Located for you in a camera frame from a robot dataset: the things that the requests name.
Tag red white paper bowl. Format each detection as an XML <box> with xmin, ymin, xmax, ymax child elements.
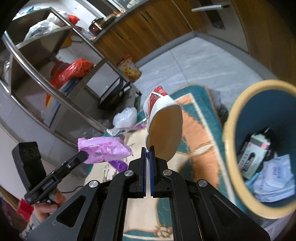
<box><xmin>143</xmin><ymin>86</ymin><xmax>183</xmax><ymax>162</ymax></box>

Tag purple plastic wrapper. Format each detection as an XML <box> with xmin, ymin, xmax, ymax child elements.
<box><xmin>77</xmin><ymin>134</ymin><xmax>133</xmax><ymax>164</ymax></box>

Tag white green carton box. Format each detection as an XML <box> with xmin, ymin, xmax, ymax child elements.
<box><xmin>237</xmin><ymin>133</ymin><xmax>271</xmax><ymax>180</ymax></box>

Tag light blue face mask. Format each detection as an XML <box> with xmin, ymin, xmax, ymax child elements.
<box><xmin>245</xmin><ymin>172</ymin><xmax>261</xmax><ymax>194</ymax></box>

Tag wooden kitchen cabinets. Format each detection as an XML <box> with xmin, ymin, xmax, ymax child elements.
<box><xmin>94</xmin><ymin>1</ymin><xmax>295</xmax><ymax>84</ymax></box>

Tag person's left hand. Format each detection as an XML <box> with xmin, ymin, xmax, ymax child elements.
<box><xmin>31</xmin><ymin>189</ymin><xmax>66</xmax><ymax>225</ymax></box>

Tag white plastic bag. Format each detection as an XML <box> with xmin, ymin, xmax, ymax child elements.
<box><xmin>113</xmin><ymin>107</ymin><xmax>137</xmax><ymax>128</ymax></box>

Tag teal and orange floor rug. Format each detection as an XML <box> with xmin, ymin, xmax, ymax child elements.
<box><xmin>85</xmin><ymin>84</ymin><xmax>236</xmax><ymax>241</ymax></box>

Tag floral snack jar red lid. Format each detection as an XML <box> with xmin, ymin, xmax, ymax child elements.
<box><xmin>116</xmin><ymin>55</ymin><xmax>142</xmax><ymax>83</ymax></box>

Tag teal bin with yellow rim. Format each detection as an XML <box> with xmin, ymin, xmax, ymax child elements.
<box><xmin>223</xmin><ymin>80</ymin><xmax>295</xmax><ymax>219</ymax></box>

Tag stainless steel shelf rack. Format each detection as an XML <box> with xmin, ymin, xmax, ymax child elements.
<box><xmin>1</xmin><ymin>7</ymin><xmax>141</xmax><ymax>148</ymax></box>

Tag red plastic bag on shelf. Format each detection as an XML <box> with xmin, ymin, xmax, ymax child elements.
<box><xmin>50</xmin><ymin>58</ymin><xmax>94</xmax><ymax>96</ymax></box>

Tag white wet wipes pack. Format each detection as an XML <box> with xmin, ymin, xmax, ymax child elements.
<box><xmin>251</xmin><ymin>154</ymin><xmax>295</xmax><ymax>203</ymax></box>

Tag black rice cooker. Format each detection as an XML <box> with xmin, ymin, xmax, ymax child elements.
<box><xmin>88</xmin><ymin>17</ymin><xmax>107</xmax><ymax>35</ymax></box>

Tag stainless steel built-in oven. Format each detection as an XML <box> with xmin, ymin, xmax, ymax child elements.
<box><xmin>191</xmin><ymin>1</ymin><xmax>248</xmax><ymax>52</ymax></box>

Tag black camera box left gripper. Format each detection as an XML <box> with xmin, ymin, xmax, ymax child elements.
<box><xmin>11</xmin><ymin>142</ymin><xmax>46</xmax><ymax>192</ymax></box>

